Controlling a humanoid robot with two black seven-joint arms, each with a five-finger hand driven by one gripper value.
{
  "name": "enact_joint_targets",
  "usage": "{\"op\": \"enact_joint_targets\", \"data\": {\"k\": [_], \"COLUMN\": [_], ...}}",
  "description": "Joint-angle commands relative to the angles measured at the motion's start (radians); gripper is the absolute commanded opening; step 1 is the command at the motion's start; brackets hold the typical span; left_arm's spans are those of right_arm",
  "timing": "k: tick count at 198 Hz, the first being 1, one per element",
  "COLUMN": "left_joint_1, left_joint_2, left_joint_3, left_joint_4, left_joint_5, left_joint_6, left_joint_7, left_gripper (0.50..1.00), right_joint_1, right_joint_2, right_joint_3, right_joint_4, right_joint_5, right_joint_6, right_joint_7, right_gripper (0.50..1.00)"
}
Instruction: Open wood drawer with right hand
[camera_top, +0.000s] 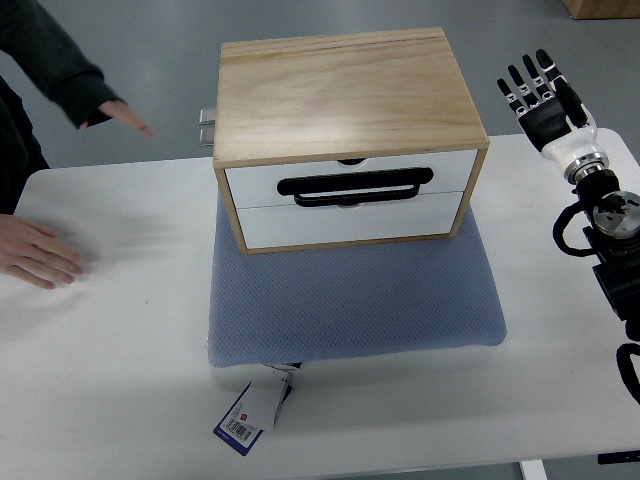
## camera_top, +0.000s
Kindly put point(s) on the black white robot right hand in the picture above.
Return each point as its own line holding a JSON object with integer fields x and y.
{"x": 553, "y": 117}

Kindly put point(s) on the person's hand on table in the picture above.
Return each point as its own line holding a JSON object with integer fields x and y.
{"x": 31, "y": 252}

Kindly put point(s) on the person's raised hand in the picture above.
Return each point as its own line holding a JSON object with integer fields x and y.
{"x": 120, "y": 111}

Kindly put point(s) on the white top drawer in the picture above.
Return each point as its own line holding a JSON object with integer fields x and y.
{"x": 256, "y": 186}

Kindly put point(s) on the black metal drawer handle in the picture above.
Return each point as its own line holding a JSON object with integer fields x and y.
{"x": 351, "y": 189}

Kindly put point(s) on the dark grey sleeved forearm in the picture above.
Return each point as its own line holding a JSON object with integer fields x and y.
{"x": 55, "y": 64}

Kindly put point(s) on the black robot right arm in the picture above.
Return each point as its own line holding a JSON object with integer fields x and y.
{"x": 613, "y": 237}

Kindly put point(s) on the wooden drawer cabinet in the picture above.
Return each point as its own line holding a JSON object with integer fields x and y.
{"x": 346, "y": 98}

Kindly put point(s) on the cardboard box in corner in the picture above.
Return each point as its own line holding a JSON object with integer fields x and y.
{"x": 602, "y": 9}

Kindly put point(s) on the blue grey mesh cushion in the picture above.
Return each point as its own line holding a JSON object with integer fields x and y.
{"x": 350, "y": 302}

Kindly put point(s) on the blue white product tag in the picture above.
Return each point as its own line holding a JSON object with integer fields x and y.
{"x": 257, "y": 407}

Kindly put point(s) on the black table control panel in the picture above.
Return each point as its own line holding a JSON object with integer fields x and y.
{"x": 613, "y": 458}

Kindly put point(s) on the white table leg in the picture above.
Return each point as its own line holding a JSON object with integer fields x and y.
{"x": 533, "y": 470}

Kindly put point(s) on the upper metal table bracket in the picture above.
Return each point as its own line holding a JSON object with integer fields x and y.
{"x": 207, "y": 116}

